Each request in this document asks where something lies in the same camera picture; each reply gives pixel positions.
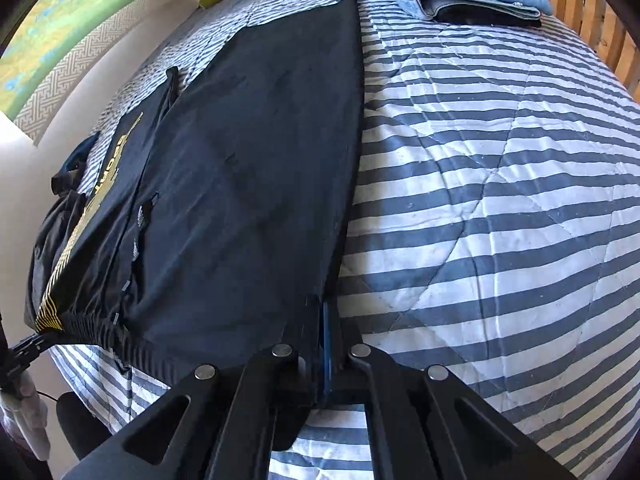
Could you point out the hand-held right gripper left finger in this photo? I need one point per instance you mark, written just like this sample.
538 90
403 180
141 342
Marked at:
257 387

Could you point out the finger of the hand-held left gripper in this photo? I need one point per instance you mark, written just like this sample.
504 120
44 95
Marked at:
31 345

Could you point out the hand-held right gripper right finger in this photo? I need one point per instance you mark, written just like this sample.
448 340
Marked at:
328 355

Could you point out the black pants with yellow print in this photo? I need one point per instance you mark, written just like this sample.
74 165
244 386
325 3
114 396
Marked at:
250 160

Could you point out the person's left hand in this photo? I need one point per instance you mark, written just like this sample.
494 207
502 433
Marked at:
25 420

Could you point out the black round stool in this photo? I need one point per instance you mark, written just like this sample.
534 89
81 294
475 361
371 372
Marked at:
80 425

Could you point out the dark grey cloth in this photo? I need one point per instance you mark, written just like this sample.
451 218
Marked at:
50 245

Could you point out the blue white striped quilt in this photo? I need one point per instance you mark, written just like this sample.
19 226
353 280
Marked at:
475 210

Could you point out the folded blue jeans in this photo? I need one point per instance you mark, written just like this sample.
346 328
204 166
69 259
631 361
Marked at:
460 9

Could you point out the wooden slatted headboard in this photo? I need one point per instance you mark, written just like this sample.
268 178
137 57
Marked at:
605 15

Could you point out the green yellow wall poster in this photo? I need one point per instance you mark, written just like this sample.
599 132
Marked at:
60 35

